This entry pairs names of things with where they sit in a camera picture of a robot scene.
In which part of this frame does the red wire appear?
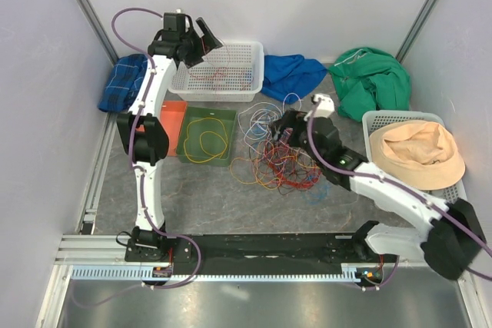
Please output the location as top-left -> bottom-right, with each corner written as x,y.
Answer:
191,41 -> 254,98

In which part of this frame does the coloured wire pile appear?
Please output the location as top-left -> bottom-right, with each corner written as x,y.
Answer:
229,92 -> 331,206

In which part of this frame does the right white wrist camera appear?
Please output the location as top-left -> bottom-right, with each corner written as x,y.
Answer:
304,93 -> 335,122

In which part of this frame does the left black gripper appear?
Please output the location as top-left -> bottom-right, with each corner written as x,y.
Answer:
181,19 -> 222,69

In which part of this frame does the slotted cable duct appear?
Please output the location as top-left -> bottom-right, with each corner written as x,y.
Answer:
71,265 -> 361,283

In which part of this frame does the green garment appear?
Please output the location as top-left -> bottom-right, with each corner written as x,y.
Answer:
327,47 -> 411,122

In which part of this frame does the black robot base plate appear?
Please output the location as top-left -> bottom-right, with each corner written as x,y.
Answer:
125,231 -> 396,274

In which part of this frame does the yellow wire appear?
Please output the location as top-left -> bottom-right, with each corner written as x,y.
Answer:
182,117 -> 229,164

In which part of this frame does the white perforated basket rear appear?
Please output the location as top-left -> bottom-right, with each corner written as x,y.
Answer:
168,41 -> 264,102

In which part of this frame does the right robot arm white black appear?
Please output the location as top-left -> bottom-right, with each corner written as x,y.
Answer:
269,110 -> 491,280

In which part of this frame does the white perforated basket right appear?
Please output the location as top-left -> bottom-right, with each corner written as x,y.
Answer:
362,110 -> 467,202

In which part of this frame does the bright blue cloth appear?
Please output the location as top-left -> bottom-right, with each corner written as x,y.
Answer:
261,55 -> 327,104

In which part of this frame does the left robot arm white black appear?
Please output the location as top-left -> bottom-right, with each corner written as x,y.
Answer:
116,12 -> 223,262

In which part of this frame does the white perforated basket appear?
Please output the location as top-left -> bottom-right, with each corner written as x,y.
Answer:
168,41 -> 264,102
362,110 -> 467,202

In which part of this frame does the blue plaid cloth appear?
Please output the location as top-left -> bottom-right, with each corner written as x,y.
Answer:
98,54 -> 148,113

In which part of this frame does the green plastic tray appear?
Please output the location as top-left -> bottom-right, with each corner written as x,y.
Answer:
176,106 -> 237,167

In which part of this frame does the orange plastic tray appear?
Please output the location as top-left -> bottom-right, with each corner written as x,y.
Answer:
160,101 -> 188,157

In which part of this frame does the peach bucket hat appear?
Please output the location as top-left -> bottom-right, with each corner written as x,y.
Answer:
369,120 -> 466,191

